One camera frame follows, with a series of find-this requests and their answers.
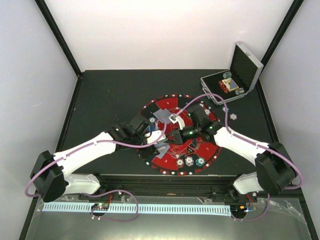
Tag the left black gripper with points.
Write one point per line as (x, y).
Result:
(148, 152)

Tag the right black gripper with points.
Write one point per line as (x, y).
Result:
(178, 139)

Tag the clear round dealer button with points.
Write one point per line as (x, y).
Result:
(176, 152)

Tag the black triangular marker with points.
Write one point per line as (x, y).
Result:
(189, 151)

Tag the blue playing card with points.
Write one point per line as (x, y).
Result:
(165, 115)
(161, 152)
(157, 113)

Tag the grey white chip stack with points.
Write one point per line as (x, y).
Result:
(233, 116)

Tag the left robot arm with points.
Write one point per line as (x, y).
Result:
(53, 175)

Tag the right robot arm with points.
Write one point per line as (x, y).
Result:
(274, 171)

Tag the round red black poker mat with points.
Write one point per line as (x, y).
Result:
(167, 165)

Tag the red dice in case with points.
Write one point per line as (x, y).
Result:
(223, 87)

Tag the pyramid card box in case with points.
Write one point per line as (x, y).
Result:
(230, 84)

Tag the green chip stack case front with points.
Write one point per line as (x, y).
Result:
(239, 91)

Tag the green chip stack in case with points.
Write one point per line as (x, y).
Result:
(227, 75)

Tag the aluminium poker case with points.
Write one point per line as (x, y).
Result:
(245, 70)

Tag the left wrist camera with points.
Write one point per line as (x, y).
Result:
(155, 137)

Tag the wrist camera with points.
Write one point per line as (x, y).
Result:
(176, 119)
(155, 137)

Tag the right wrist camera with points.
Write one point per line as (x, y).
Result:
(176, 119)

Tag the white slotted cable duct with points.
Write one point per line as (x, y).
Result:
(131, 208)

